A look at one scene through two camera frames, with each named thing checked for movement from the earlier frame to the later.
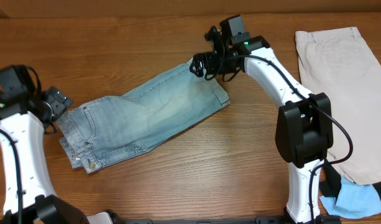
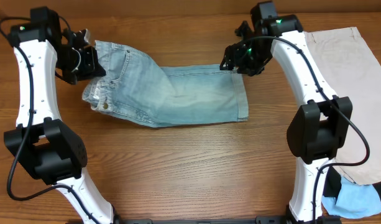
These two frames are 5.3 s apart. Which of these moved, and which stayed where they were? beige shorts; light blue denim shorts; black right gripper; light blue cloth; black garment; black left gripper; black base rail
Moved: black left gripper; black right gripper; light blue denim shorts
Stayed: black base rail; beige shorts; light blue cloth; black garment
